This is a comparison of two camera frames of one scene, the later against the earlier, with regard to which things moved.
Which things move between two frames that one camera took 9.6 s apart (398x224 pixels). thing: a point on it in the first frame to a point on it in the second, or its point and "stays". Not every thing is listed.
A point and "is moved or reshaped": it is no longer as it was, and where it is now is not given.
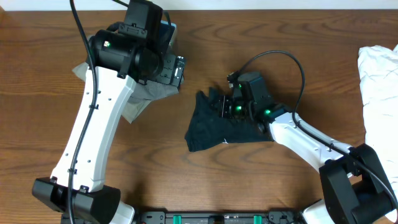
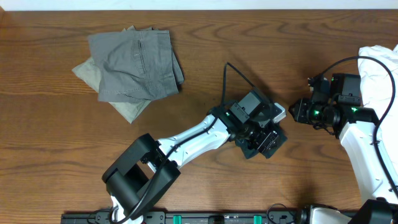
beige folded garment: (133, 106) stays
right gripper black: (223, 104) to (298, 113)
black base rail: (264, 217) stays
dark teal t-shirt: (208, 128) is moved or reshaped
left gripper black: (171, 73) to (267, 139)
